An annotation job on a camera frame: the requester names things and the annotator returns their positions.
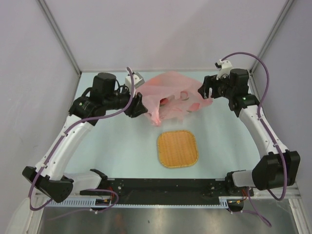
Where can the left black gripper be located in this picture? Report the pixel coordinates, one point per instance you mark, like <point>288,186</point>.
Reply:
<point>139,108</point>

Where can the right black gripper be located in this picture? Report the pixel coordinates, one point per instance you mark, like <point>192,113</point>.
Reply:
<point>210,82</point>

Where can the pink plastic bag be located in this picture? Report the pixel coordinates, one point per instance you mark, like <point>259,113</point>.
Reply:
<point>180,89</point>

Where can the woven bamboo tray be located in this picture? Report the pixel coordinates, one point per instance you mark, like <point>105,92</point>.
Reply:
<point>177,149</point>

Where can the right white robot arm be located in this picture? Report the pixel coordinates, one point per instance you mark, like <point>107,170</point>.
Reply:
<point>278,165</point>

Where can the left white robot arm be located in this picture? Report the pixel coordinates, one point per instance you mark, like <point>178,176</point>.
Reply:
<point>48,175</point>

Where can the red fake fruit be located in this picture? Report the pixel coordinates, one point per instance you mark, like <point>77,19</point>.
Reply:
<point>164,101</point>

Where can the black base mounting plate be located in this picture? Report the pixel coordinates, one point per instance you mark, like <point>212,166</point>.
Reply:
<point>172,190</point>

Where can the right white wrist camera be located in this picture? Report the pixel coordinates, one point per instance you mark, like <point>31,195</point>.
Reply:
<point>224,67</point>

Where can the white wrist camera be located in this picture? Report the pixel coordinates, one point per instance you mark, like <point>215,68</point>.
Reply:
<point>224,67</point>
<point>138,81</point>

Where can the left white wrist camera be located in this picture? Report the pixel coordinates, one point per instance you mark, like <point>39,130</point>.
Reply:
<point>138,81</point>

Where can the right side aluminium rail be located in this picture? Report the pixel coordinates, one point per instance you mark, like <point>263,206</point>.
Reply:
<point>262,133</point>

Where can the right aluminium frame post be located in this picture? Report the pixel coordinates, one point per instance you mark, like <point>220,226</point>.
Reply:
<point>274,29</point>

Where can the aluminium frame post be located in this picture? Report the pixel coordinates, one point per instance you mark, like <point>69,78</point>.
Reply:
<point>274,29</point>
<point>59,35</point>

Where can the white slotted cable duct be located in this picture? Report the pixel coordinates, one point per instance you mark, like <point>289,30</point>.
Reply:
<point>100,202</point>

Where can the left aluminium frame post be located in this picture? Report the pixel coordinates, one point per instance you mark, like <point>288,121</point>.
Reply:
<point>59,35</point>

